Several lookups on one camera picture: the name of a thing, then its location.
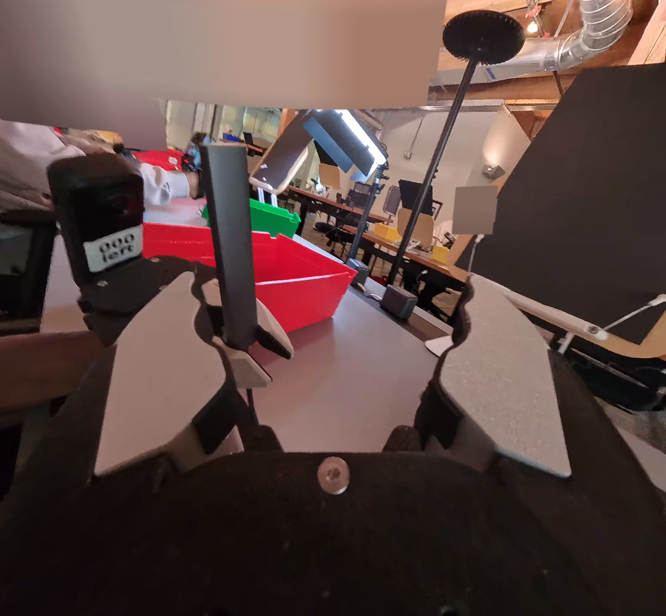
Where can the person's beige sweatshirt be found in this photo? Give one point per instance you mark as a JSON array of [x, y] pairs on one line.
[[31, 168]]

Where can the grey usb hub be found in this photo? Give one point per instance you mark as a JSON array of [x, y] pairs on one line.
[[229, 241]]

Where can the tan plywood chair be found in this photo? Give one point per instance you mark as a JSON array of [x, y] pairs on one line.
[[416, 228], [329, 176]]

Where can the green plastic bin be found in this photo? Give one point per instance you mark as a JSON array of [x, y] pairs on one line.
[[273, 218]]

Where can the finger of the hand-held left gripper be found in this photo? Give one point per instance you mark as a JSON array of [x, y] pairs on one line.
[[273, 332], [249, 366]]

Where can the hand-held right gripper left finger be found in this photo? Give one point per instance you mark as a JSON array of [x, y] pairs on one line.
[[156, 376]]

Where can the person's left forearm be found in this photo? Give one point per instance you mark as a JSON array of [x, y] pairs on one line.
[[161, 184]]

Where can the wall light fixture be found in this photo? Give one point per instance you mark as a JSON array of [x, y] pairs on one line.
[[493, 171]]

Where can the black light stand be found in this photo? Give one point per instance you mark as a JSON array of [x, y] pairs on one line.
[[370, 200]]

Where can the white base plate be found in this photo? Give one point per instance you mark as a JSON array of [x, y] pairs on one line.
[[438, 346]]

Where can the wooden office desk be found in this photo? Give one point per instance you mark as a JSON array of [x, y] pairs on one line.
[[416, 258], [333, 201]]

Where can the led light panel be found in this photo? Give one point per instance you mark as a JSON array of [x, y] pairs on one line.
[[343, 140]]

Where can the black monitor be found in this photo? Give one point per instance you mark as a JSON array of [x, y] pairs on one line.
[[411, 194]]

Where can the yellow box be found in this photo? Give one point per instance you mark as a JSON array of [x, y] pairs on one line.
[[387, 232], [440, 254]]

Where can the red plastic bin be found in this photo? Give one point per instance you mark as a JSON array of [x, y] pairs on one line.
[[156, 158], [307, 298]]

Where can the dark panel with pale rim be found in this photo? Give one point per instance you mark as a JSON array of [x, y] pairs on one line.
[[281, 158]]

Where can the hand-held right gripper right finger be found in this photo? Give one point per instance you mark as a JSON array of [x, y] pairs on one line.
[[504, 387]]

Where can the ceiling spot light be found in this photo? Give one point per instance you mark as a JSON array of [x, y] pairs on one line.
[[532, 26]]

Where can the black pole with round disc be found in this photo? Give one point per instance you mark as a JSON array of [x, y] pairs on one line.
[[484, 36]]

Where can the black board with wooden rim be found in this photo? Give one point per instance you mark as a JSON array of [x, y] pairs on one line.
[[588, 200]]

